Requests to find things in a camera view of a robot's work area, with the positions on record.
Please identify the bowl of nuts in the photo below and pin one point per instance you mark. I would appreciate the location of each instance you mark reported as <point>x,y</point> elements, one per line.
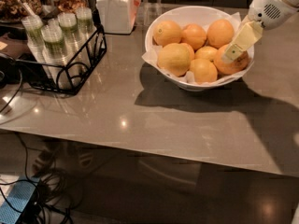
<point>13,10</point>

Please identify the small centre orange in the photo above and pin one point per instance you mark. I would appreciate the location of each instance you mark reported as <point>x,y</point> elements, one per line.
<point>206,52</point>

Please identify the plastic cup stack far left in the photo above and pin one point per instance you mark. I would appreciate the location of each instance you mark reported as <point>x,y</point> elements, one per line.
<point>33,26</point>

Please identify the blue box on floor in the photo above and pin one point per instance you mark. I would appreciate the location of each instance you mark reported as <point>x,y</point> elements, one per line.
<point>17,191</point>

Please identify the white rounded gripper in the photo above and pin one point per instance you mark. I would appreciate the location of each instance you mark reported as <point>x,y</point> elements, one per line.
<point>267,10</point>

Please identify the white canister with clamp lid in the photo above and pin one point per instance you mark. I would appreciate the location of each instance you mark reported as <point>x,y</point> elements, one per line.
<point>117,16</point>

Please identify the plastic cup stack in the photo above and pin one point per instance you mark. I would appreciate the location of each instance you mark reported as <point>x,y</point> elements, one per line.
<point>57,55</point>
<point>85,20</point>
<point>69,26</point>
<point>33,26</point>

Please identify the plastic cup stack front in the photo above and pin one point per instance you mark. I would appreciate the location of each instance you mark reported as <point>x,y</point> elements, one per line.
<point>57,55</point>

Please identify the plastic cup stack back right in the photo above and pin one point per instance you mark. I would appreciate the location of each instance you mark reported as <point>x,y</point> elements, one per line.
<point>85,20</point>

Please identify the large yellowish front-left orange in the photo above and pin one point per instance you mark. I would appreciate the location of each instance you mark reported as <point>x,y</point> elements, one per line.
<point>175,58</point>

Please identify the white ceramic bowl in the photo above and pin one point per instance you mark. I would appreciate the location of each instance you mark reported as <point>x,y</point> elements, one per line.
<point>199,16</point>

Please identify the tray of dried snacks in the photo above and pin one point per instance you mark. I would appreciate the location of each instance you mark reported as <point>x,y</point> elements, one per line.
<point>69,5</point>

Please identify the plastic cup stack back middle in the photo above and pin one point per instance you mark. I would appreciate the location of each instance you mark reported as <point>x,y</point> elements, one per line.
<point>69,26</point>

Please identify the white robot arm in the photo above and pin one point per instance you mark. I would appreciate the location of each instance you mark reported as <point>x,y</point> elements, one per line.
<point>262,15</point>

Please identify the black device at left edge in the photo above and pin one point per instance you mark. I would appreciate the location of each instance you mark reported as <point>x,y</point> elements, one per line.
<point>9,72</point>

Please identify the black wire basket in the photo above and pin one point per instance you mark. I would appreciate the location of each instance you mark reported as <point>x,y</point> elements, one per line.
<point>79,68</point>

